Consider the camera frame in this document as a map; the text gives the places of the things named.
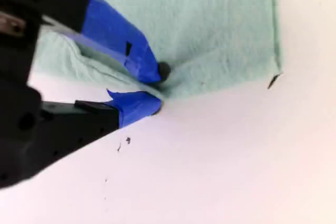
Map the light green t-shirt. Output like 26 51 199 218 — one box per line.
34 0 284 102

